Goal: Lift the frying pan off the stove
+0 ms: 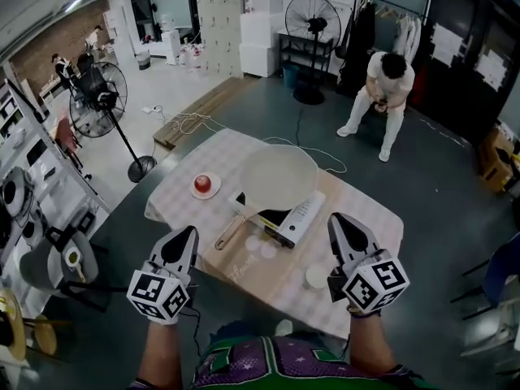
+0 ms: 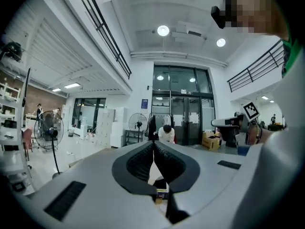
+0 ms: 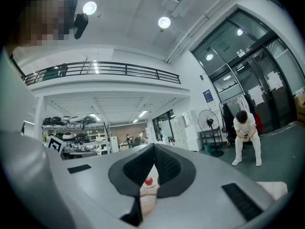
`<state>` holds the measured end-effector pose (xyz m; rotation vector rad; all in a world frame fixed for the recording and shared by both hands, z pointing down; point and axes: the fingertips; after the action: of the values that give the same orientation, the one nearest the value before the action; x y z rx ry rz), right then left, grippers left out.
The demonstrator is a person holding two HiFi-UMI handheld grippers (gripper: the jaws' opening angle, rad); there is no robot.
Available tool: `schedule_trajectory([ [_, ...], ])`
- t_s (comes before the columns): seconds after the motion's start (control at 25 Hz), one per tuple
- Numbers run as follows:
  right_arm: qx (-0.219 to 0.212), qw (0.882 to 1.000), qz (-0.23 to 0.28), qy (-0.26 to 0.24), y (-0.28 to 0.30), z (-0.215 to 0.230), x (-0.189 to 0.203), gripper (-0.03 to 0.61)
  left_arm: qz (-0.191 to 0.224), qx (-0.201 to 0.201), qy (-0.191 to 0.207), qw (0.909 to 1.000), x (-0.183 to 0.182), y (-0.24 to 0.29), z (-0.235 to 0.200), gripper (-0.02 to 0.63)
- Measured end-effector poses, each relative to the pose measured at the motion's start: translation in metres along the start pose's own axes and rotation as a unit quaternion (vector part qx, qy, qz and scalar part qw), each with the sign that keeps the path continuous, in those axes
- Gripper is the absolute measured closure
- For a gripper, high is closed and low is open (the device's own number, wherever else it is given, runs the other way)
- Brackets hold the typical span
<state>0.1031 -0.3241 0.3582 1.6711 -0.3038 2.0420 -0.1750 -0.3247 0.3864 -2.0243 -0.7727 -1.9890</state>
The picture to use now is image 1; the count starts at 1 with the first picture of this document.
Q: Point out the grey chair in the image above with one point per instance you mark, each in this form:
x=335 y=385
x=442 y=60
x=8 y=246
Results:
x=40 y=264

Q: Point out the purple and green jersey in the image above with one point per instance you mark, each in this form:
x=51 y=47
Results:
x=280 y=364

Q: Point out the blue chair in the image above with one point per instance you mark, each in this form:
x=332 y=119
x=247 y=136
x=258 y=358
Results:
x=505 y=274

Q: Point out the cream frying pan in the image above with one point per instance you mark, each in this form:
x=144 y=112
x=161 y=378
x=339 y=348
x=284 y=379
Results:
x=278 y=177

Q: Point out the grey waste bin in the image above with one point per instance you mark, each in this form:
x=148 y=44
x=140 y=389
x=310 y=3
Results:
x=143 y=60

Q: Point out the grey metal lockers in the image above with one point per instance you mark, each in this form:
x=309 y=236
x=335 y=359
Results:
x=219 y=27

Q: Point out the beige table mat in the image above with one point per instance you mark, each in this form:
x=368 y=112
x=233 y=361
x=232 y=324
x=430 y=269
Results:
x=284 y=274

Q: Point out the person's right forearm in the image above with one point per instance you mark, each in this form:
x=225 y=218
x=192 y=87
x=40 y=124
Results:
x=371 y=343

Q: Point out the pink plate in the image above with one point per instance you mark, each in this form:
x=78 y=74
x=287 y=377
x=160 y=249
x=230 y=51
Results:
x=214 y=189

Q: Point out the stack of white boxes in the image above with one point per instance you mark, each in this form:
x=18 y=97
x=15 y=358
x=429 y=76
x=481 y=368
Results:
x=258 y=43

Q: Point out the checkered tablecloth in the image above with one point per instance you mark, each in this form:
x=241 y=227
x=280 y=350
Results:
x=178 y=169

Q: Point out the wooden boards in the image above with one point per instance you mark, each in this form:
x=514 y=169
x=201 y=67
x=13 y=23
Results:
x=203 y=104

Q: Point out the red apple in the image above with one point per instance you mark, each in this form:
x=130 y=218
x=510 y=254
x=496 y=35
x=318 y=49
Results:
x=202 y=183

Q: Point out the blue waste bin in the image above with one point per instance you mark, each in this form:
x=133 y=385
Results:
x=291 y=76

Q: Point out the white storage shelf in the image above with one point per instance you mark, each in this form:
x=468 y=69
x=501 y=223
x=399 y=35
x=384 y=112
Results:
x=48 y=169

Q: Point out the black standing fan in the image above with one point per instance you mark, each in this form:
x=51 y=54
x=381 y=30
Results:
x=313 y=22
x=97 y=100

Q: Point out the black hanging garment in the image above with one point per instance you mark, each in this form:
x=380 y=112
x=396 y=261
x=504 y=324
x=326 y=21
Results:
x=359 y=47

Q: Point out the yellow stool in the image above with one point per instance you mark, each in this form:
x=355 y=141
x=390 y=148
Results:
x=42 y=335

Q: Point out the small white bowl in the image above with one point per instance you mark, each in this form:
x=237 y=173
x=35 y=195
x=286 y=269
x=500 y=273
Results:
x=317 y=277

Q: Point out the person's left forearm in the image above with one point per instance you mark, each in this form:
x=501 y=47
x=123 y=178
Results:
x=160 y=352

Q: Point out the cardboard box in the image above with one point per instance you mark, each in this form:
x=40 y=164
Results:
x=493 y=161

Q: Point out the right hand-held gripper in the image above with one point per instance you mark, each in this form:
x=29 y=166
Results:
x=375 y=284

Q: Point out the black clothes rack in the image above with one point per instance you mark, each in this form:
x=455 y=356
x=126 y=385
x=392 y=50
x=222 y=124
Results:
x=424 y=6

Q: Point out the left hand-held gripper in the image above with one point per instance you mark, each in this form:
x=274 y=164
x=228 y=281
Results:
x=156 y=295

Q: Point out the white power strip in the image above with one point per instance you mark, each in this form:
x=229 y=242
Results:
x=151 y=109

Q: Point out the white hanging garments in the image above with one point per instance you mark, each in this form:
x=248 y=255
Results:
x=408 y=39

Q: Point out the black metal rack table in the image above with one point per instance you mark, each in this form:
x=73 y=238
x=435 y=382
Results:
x=321 y=55

